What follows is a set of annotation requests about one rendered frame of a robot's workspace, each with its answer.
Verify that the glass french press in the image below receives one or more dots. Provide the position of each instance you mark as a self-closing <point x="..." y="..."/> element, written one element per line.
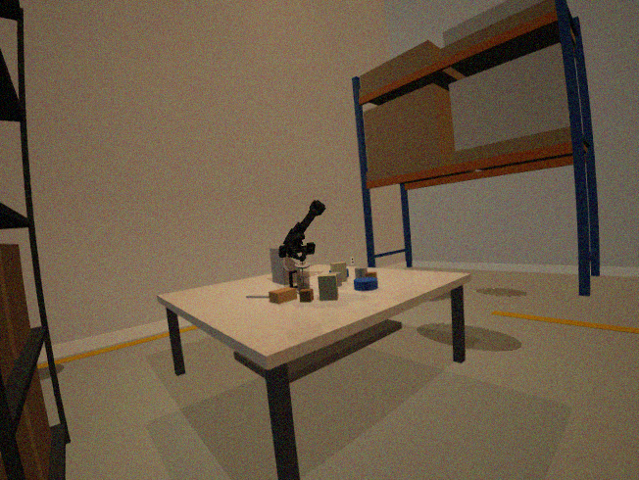
<point x="302" y="270"/>

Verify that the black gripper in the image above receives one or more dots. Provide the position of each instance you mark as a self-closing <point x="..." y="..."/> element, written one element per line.
<point x="293" y="249"/>

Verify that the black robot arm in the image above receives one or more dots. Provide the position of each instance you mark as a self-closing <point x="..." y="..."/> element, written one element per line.
<point x="296" y="234"/>

